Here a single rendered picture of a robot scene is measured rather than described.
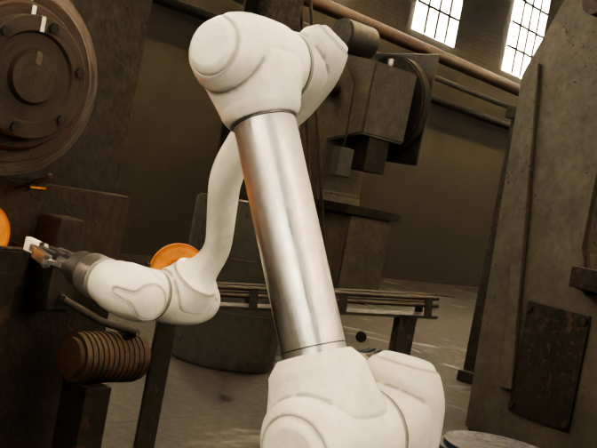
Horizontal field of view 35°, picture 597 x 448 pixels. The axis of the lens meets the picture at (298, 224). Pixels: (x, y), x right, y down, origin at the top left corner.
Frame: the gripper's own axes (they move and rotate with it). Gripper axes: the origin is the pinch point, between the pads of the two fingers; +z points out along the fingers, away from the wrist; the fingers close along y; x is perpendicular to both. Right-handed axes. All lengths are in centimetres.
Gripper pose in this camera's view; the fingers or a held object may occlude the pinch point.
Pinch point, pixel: (35, 247)
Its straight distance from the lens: 214.5
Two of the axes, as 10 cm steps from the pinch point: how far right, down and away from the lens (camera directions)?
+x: 2.4, -9.7, -0.9
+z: -7.2, -2.4, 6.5
